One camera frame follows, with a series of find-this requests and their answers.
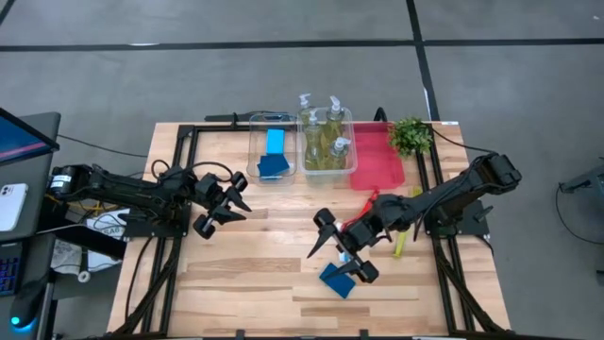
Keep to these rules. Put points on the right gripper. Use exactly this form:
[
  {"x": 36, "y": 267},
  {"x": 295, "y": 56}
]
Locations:
[{"x": 368, "y": 274}]

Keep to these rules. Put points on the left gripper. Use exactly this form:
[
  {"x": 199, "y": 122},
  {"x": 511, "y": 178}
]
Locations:
[{"x": 207, "y": 226}]

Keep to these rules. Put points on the blue dish brush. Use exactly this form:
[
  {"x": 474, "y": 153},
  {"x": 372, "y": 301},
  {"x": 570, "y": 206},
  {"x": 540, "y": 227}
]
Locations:
[{"x": 345, "y": 258}]

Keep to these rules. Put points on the yellow-green dish brush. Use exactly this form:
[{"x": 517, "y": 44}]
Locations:
[{"x": 401, "y": 245}]

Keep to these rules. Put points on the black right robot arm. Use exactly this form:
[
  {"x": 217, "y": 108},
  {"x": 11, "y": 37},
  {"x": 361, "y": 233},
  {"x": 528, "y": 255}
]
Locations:
[{"x": 453, "y": 193}]

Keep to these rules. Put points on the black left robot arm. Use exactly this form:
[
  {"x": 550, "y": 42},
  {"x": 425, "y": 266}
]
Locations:
[{"x": 118, "y": 189}]

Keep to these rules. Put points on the thin clear acrylic bin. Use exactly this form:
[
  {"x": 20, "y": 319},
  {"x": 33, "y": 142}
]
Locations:
[{"x": 252, "y": 141}]

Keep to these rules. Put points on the black clamp bar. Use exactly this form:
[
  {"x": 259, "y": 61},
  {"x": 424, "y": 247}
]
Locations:
[{"x": 222, "y": 118}]

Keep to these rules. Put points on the red plastic bin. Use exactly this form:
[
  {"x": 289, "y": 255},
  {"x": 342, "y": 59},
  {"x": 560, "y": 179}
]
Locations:
[{"x": 377, "y": 160}]

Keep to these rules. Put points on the frosted plastic rimmed container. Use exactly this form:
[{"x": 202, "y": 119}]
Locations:
[{"x": 351, "y": 141}]

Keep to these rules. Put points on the white plastic bag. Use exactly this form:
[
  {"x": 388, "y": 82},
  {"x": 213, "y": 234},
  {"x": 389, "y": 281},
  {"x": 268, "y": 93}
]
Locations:
[{"x": 106, "y": 224}]

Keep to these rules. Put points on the artificial green plant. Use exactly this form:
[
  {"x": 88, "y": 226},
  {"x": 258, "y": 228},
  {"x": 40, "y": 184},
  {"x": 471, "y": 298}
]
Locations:
[{"x": 409, "y": 137}]

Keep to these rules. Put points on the white tape roll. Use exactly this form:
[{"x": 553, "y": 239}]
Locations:
[{"x": 84, "y": 276}]

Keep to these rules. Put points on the white cloth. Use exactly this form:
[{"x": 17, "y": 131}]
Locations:
[{"x": 71, "y": 257}]

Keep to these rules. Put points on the black computer desk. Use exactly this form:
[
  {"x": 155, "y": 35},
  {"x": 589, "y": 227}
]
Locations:
[{"x": 40, "y": 198}]

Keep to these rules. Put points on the white smartphone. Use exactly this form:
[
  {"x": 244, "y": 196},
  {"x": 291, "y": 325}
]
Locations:
[{"x": 11, "y": 208}]

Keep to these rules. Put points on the computer monitor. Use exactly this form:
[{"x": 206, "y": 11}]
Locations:
[{"x": 19, "y": 139}]

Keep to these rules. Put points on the black lit computer mouse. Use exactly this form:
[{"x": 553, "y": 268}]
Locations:
[{"x": 26, "y": 302}]

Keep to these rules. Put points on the black backlit keyboard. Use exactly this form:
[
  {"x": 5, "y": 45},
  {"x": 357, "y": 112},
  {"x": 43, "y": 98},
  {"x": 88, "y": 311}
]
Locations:
[{"x": 8, "y": 271}]

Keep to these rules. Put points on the grey office chair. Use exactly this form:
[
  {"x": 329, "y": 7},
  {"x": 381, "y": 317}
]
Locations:
[{"x": 585, "y": 181}]

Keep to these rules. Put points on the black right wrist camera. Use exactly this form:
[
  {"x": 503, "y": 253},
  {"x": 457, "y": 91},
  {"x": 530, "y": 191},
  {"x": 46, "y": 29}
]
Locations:
[{"x": 362, "y": 233}]

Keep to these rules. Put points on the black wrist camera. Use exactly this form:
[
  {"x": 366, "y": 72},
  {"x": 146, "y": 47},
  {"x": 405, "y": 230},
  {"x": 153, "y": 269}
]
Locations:
[
  {"x": 362, "y": 233},
  {"x": 207, "y": 184}
]

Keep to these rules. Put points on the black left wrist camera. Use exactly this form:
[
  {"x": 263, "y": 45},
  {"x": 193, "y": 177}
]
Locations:
[{"x": 207, "y": 184}]

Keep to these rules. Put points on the black aluminium table frame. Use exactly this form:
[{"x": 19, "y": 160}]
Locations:
[{"x": 212, "y": 128}]

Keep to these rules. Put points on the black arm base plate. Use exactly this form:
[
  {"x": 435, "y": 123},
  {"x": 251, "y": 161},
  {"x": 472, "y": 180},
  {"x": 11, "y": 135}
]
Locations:
[
  {"x": 472, "y": 226},
  {"x": 141, "y": 229}
]

